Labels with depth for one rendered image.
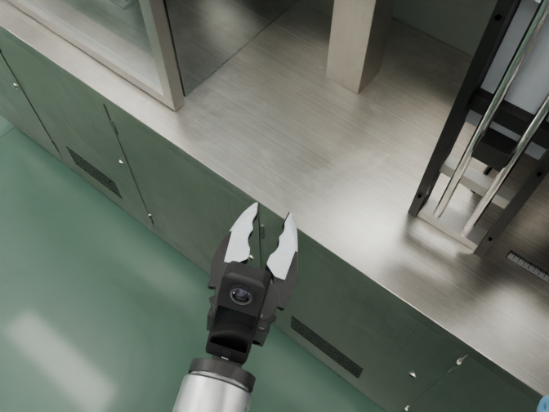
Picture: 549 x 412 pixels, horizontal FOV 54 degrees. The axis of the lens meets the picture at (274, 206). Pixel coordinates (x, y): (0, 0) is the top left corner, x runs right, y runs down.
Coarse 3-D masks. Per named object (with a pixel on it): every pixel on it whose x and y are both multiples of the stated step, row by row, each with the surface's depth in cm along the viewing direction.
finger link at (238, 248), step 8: (248, 208) 65; (256, 208) 64; (240, 216) 64; (248, 216) 64; (256, 216) 64; (240, 224) 63; (248, 224) 63; (232, 232) 62; (240, 232) 62; (248, 232) 62; (232, 240) 62; (240, 240) 62; (232, 248) 61; (240, 248) 61; (248, 248) 62; (232, 256) 61; (240, 256) 61; (248, 256) 61
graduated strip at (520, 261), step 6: (510, 252) 99; (510, 258) 99; (516, 258) 99; (522, 258) 99; (516, 264) 98; (522, 264) 98; (528, 264) 98; (534, 264) 98; (528, 270) 97; (534, 270) 97; (540, 270) 97; (540, 276) 97; (546, 276) 97; (546, 282) 96
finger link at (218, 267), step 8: (224, 240) 62; (224, 248) 61; (216, 256) 60; (224, 256) 61; (216, 264) 60; (224, 264) 60; (216, 272) 60; (224, 272) 60; (216, 280) 59; (208, 288) 59
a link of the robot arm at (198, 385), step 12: (192, 372) 56; (204, 372) 54; (192, 384) 53; (204, 384) 53; (216, 384) 53; (228, 384) 53; (240, 384) 54; (180, 396) 54; (192, 396) 52; (204, 396) 52; (216, 396) 52; (228, 396) 52; (240, 396) 53; (180, 408) 52; (192, 408) 52; (204, 408) 52; (216, 408) 52; (228, 408) 52; (240, 408) 53
